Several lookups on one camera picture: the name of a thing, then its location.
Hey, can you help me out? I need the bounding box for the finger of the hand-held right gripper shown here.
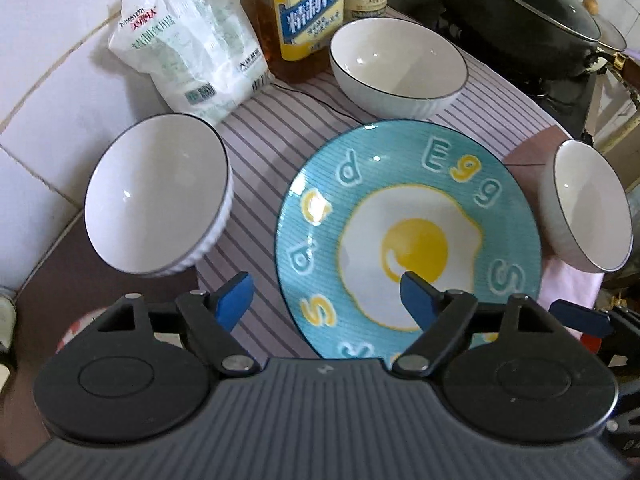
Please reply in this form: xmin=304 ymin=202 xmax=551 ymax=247
xmin=549 ymin=299 xmax=640 ymax=361

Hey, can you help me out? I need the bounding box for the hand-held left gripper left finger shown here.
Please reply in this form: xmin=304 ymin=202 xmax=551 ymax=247
xmin=97 ymin=271 xmax=261 ymax=376

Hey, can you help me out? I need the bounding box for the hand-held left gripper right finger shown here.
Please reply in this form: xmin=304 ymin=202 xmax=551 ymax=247
xmin=391 ymin=271 xmax=553 ymax=378

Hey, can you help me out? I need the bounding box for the white ribbed bowl dark rim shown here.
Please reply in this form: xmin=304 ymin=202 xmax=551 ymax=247
xmin=84 ymin=114 xmax=235 ymax=279
xmin=328 ymin=17 xmax=469 ymax=121
xmin=538 ymin=139 xmax=634 ymax=274

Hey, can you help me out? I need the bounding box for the blue fried egg print plate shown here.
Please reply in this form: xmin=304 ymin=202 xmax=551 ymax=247
xmin=274 ymin=119 xmax=544 ymax=361

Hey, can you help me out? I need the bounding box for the striped table cloth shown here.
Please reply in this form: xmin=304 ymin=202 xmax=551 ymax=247
xmin=195 ymin=7 xmax=562 ymax=361

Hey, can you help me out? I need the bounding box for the red striped cloth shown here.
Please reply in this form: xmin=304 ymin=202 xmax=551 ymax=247
xmin=56 ymin=309 xmax=103 ymax=352

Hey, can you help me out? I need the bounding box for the dusty pink mat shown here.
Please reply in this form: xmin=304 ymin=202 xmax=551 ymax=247
xmin=501 ymin=125 xmax=572 ymax=167

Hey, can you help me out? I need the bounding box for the brown mat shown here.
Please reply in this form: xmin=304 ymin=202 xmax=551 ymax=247
xmin=14 ymin=209 xmax=201 ymax=361

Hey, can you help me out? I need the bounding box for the white salt bag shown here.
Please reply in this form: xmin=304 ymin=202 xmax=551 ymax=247
xmin=108 ymin=0 xmax=274 ymax=126

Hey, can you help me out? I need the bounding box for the black wok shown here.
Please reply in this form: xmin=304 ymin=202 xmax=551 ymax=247
xmin=439 ymin=0 xmax=632 ymax=80

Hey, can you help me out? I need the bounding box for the yellow label cooking wine bottle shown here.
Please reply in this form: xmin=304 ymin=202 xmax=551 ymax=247
xmin=254 ymin=0 xmax=347 ymax=84

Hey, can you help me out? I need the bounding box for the thin black cable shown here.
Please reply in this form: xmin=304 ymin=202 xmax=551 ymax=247
xmin=271 ymin=84 xmax=367 ymax=122

